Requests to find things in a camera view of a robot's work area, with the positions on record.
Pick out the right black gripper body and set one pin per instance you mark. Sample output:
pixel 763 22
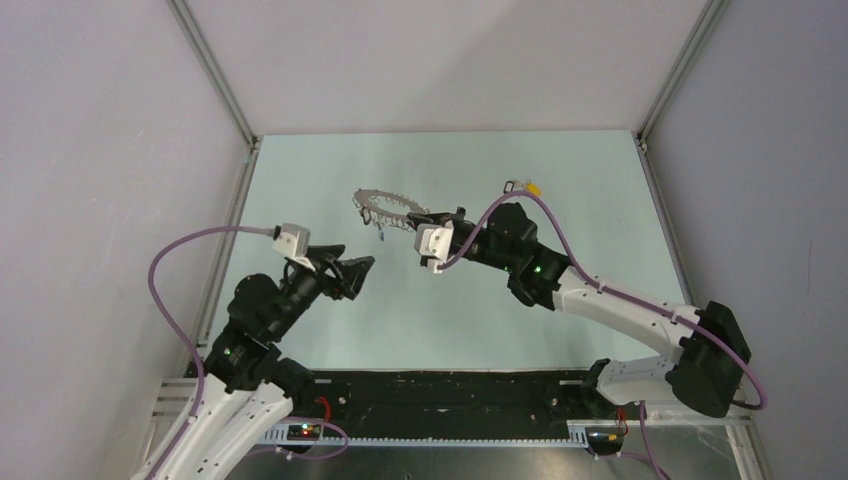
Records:
pixel 478 250

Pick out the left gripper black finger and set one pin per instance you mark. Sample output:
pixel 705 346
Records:
pixel 349 275
pixel 325 256

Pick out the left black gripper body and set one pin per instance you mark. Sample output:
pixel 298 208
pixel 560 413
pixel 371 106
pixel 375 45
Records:
pixel 304 286

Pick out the large metal keyring with clips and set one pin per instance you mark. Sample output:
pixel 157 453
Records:
pixel 384 210

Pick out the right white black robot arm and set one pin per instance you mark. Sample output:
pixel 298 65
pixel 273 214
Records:
pixel 700 352

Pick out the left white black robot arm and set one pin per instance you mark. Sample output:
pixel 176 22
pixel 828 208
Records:
pixel 244 384

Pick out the yellow key tag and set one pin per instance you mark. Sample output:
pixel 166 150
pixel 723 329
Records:
pixel 530 187

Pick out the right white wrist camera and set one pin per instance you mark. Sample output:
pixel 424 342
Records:
pixel 433 243

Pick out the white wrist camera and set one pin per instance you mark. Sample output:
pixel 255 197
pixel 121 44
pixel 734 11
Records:
pixel 433 243
pixel 292 242

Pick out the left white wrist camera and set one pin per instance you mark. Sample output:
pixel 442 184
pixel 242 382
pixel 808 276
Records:
pixel 292 242

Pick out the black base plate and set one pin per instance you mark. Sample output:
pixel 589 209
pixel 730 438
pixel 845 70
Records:
pixel 456 404

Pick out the grey slotted cable duct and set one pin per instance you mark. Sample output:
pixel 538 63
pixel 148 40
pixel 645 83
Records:
pixel 280 436

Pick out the left aluminium frame post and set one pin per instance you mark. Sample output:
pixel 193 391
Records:
pixel 205 55

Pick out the aluminium frame post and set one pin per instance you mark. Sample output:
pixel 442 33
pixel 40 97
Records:
pixel 205 55
pixel 696 40

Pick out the right aluminium frame post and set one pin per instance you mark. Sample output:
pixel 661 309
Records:
pixel 696 40

